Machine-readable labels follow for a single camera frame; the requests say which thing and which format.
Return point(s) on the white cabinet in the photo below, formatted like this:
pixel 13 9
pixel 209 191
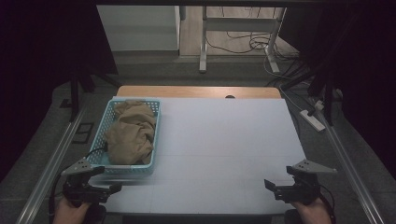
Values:
pixel 138 28

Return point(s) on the light blue plastic basket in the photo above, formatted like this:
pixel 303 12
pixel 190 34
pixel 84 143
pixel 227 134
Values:
pixel 104 124

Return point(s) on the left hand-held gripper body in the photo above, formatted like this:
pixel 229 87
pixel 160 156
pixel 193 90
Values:
pixel 81 189

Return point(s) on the tan cloth garment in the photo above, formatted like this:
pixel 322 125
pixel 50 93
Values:
pixel 132 133

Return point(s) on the person's left hand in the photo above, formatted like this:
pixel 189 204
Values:
pixel 68 213

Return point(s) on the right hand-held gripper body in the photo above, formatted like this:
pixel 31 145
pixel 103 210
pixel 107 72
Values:
pixel 303 188

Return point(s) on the aluminium floor rail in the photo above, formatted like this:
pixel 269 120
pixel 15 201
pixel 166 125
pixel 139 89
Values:
pixel 351 174
pixel 49 168

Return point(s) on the white table mat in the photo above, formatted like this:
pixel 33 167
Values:
pixel 224 149

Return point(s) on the person's right hand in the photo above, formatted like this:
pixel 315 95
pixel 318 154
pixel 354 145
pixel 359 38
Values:
pixel 313 214

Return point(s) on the dark curtain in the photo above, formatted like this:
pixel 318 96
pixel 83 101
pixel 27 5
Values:
pixel 37 77
pixel 364 77

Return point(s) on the black metal stand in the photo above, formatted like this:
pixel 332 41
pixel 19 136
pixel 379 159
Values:
pixel 327 99
pixel 74 96

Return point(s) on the white desk frame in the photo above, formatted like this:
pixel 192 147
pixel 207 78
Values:
pixel 239 24

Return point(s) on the small dark round table grommet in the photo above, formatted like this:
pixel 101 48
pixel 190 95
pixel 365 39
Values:
pixel 230 96

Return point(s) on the black floor plate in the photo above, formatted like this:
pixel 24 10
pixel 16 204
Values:
pixel 82 133

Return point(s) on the white power strip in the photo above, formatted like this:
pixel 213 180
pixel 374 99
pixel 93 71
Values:
pixel 313 121

